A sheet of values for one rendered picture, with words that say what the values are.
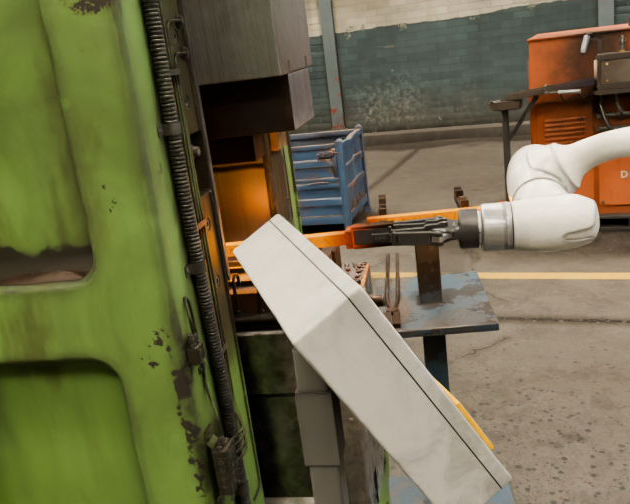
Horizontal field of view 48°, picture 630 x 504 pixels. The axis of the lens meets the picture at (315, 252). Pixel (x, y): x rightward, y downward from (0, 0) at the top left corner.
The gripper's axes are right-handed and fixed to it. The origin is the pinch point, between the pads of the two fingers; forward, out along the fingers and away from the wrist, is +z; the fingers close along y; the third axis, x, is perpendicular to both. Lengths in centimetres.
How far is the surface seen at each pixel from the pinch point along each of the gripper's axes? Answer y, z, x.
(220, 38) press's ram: -17.7, 19.2, 39.2
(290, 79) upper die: -11.1, 10.0, 31.4
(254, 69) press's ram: -17.6, 14.3, 33.8
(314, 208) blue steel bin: 371, 84, -82
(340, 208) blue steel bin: 369, 64, -83
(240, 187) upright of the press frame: 22.5, 31.7, 7.0
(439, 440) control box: -71, -13, -1
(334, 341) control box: -75, -4, 11
